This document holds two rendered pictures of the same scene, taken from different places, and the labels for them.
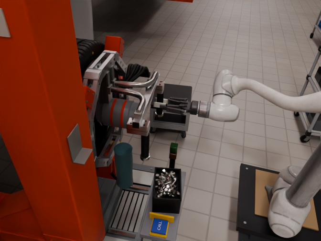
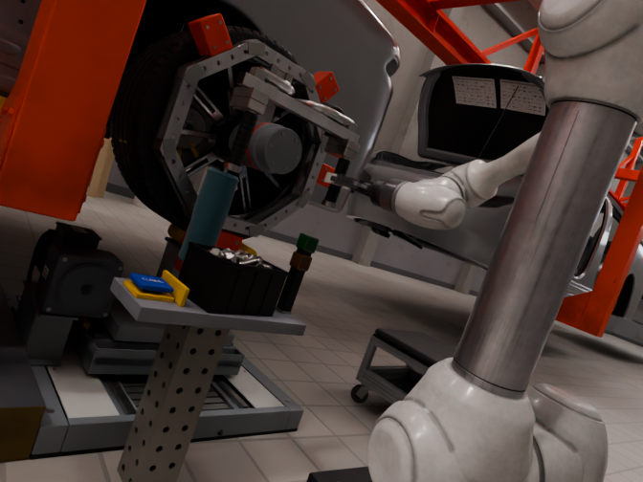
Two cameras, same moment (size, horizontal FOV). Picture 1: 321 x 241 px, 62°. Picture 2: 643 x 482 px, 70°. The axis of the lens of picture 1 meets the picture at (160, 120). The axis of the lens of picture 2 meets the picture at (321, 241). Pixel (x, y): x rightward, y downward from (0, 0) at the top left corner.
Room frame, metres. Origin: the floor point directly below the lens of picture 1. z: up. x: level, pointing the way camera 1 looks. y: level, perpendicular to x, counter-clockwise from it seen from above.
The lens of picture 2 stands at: (0.14, -0.83, 0.73)
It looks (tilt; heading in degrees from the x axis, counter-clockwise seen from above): 4 degrees down; 38
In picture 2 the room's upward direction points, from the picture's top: 20 degrees clockwise
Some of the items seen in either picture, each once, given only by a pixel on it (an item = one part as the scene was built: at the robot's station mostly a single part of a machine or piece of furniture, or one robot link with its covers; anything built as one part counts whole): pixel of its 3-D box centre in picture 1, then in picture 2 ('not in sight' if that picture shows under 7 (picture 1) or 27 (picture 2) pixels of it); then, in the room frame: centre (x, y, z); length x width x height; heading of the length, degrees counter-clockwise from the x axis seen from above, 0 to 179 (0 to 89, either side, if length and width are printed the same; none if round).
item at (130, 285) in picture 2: (159, 228); (148, 291); (0.69, -0.02, 0.45); 0.08 x 0.08 x 0.01; 81
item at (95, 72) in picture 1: (106, 111); (251, 143); (1.07, 0.27, 0.85); 0.54 x 0.07 x 0.54; 171
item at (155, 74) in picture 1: (135, 72); (320, 102); (1.15, 0.13, 1.03); 0.19 x 0.18 x 0.11; 81
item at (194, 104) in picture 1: (189, 107); (376, 191); (1.18, -0.15, 0.83); 0.09 x 0.08 x 0.07; 81
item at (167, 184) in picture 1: (166, 189); (233, 277); (0.88, -0.05, 0.51); 0.20 x 0.14 x 0.13; 179
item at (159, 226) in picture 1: (159, 226); (150, 285); (0.69, -0.02, 0.47); 0.07 x 0.07 x 0.02; 81
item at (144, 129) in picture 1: (138, 126); (249, 99); (0.87, 0.09, 0.93); 0.09 x 0.05 x 0.05; 81
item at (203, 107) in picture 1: (203, 109); (397, 197); (1.16, -0.22, 0.83); 0.09 x 0.06 x 0.09; 171
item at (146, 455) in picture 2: not in sight; (173, 398); (0.83, -0.05, 0.21); 0.10 x 0.10 x 0.42; 81
